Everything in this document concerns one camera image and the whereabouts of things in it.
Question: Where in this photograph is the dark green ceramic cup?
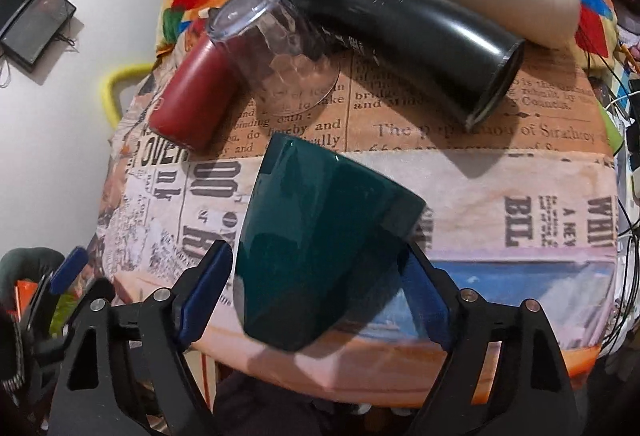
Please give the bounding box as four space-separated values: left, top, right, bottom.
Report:
233 133 425 352

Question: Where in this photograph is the newspaper print tablecloth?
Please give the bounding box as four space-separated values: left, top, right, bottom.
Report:
93 45 618 407

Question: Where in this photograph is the red thermos bottle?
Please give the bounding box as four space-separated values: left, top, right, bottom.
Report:
149 33 243 153

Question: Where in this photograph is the light green bottle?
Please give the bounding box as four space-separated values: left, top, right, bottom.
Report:
599 105 624 156

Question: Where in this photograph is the clear plastic tumbler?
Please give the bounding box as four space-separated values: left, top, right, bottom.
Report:
207 0 338 117

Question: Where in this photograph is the black thermos bottle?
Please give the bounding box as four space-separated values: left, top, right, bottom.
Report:
289 0 525 130

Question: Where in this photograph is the yellow padded rail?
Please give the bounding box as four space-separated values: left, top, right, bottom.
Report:
99 63 154 130

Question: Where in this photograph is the small wall mounted monitor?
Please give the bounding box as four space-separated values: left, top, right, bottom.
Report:
1 0 76 72

